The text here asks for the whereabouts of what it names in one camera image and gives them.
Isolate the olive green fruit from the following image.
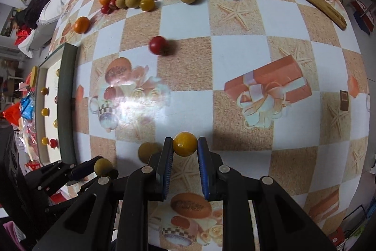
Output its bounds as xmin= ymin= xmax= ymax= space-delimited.
xmin=94 ymin=158 xmax=114 ymax=176
xmin=138 ymin=142 xmax=161 ymax=164

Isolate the dark olive cherry tomato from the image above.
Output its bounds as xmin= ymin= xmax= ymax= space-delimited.
xmin=41 ymin=87 xmax=49 ymax=96

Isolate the blue snack packet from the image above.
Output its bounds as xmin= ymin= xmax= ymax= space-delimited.
xmin=20 ymin=94 xmax=34 ymax=120

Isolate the white rectangular tray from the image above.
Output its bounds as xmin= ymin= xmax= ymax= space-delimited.
xmin=34 ymin=43 xmax=78 ymax=165

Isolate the plastic jar yellow lid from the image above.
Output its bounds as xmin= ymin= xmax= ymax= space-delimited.
xmin=29 ymin=66 xmax=38 ymax=88

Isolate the orange mandarin near tray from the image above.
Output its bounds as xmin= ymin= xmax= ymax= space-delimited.
xmin=73 ymin=16 xmax=90 ymax=34

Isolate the olive yellow cherry tomato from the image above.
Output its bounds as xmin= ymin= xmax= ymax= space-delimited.
xmin=139 ymin=0 xmax=156 ymax=12

